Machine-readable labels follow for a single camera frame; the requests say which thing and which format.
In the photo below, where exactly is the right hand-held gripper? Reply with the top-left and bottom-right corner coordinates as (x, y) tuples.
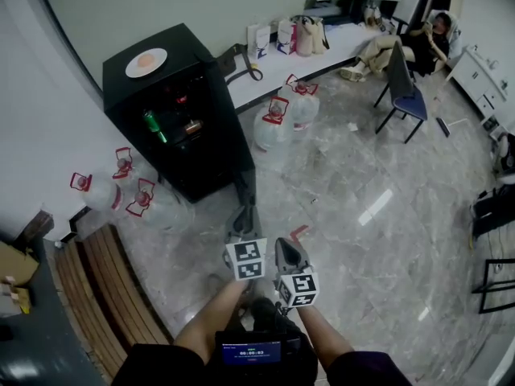
(274, 237), (320, 309)

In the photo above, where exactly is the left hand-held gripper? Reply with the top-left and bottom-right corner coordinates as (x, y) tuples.
(223, 205), (269, 282)

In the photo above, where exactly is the black mini fridge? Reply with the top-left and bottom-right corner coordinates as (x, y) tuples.
(102, 23), (258, 216)

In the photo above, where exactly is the white round plate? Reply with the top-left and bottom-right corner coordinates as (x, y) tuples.
(125, 47), (168, 79)

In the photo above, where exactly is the person's left forearm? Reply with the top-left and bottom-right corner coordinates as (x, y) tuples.
(173, 279), (246, 363)

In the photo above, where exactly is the person's right forearm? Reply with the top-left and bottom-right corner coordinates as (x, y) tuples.
(295, 306), (355, 372)

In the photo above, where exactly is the black chest-mounted display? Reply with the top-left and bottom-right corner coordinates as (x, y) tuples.
(215, 330), (303, 368)

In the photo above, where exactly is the green drink can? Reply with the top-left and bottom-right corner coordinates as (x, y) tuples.
(142, 109), (160, 133)

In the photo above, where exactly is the wooden slatted bench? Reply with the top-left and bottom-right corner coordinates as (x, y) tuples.
(54, 225), (178, 377)

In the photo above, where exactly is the person's dark clothing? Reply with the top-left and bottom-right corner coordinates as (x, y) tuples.
(110, 298), (411, 386)

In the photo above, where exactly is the white paper bag pink side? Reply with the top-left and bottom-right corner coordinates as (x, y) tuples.
(276, 18), (299, 55)

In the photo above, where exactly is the blue seat black chair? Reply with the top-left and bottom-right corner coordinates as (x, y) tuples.
(373, 40), (429, 145)

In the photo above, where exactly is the black floor brush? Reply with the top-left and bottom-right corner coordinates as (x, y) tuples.
(436, 117), (468, 138)

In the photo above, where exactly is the dark brown wooden block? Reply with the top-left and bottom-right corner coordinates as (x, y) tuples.
(15, 209), (56, 243)

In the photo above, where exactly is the black equipment bag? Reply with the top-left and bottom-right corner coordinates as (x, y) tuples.
(470, 183), (515, 236)

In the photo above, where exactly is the large cardboard box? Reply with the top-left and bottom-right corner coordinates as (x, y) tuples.
(0, 239), (41, 287)

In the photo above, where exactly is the small cardboard box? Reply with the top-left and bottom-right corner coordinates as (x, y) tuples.
(0, 277), (33, 317)

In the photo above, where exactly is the small beige bag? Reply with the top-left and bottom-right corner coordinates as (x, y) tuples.
(361, 0), (383, 27)

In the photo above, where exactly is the white cabinet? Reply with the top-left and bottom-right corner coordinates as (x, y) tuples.
(450, 44), (510, 120)

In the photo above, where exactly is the black strap handbag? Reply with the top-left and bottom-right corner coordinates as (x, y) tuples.
(216, 43), (265, 83)

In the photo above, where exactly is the black metal frame stand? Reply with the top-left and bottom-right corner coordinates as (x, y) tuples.
(471, 257), (515, 315)

